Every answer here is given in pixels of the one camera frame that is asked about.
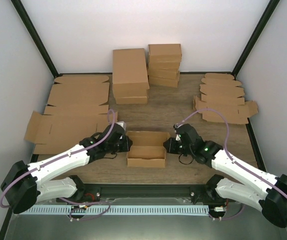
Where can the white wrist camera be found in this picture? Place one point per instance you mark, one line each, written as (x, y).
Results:
(178, 129)
(122, 124)

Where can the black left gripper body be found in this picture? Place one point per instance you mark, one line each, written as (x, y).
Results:
(114, 148)

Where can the stack of small flat blanks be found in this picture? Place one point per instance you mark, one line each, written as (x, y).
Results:
(224, 94)

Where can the black frame post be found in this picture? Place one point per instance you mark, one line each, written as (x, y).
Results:
(260, 26)
(26, 20)

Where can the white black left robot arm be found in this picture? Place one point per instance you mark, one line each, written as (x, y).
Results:
(27, 184)

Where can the light blue slotted cable duct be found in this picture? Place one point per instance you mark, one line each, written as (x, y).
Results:
(121, 210)

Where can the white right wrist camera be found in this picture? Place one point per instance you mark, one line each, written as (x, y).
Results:
(178, 129)

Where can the large folded cardboard box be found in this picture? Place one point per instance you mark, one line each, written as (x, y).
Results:
(131, 100)
(129, 73)

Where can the large folded cardboard box bottom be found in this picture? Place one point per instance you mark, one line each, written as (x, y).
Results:
(131, 100)

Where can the clear acrylic cover plate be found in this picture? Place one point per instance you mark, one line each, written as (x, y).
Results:
(249, 225)

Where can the black frame post left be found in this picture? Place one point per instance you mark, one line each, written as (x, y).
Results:
(26, 20)

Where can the small brown cardboard box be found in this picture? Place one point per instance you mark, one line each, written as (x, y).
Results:
(147, 150)

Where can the small folded box bottom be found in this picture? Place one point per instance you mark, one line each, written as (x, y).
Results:
(166, 84)

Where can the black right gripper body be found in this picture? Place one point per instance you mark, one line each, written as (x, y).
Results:
(175, 149)

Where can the large flat cardboard blank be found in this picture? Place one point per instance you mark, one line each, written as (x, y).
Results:
(54, 134)
(78, 90)

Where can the small folded box stack top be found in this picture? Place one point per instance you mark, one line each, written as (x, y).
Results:
(165, 53)

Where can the large folded cardboard box top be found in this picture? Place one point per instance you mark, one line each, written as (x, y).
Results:
(129, 73)

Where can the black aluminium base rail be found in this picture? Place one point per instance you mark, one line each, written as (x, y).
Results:
(197, 193)

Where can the large flat cardboard blank front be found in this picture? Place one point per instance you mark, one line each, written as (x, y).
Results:
(54, 134)

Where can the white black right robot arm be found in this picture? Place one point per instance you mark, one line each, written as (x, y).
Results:
(258, 189)

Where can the large flat cardboard blank rear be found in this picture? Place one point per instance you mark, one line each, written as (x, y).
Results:
(78, 90)

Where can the black frame post right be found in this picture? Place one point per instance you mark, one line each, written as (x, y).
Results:
(260, 26)

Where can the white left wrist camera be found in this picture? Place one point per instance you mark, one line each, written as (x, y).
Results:
(122, 124)

